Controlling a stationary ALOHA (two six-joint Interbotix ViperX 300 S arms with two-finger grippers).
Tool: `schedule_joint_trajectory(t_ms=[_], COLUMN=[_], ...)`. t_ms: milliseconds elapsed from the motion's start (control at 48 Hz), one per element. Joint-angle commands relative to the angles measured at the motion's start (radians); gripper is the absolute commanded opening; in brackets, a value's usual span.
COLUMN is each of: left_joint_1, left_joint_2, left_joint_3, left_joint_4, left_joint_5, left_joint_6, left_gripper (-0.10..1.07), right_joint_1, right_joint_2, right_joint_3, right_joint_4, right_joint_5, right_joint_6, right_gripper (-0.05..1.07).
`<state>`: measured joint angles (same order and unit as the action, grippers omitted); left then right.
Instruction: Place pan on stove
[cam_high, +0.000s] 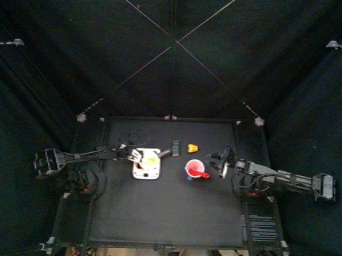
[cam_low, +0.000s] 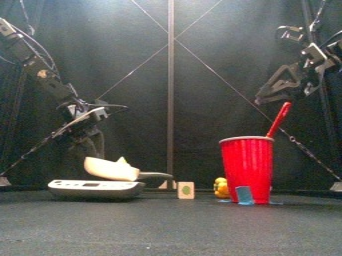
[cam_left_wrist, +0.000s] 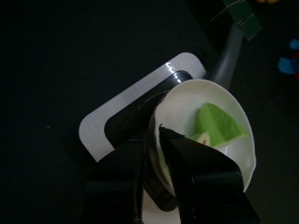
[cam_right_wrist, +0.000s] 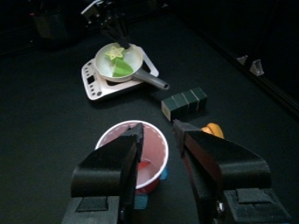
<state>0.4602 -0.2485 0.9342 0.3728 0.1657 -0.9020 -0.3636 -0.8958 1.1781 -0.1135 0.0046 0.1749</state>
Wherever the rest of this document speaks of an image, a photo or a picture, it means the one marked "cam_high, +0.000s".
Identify white toy pan green inside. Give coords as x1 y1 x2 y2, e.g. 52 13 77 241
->
137 148 173 169

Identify white toy stove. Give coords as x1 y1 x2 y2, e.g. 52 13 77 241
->
131 147 161 181

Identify red toy cup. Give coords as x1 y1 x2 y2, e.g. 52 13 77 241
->
184 158 211 180

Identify dark green toy block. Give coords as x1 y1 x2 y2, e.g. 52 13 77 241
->
171 139 181 157

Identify white text label sticker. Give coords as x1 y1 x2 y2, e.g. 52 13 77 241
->
247 214 279 244

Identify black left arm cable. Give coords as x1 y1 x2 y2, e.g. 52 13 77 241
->
125 128 152 148

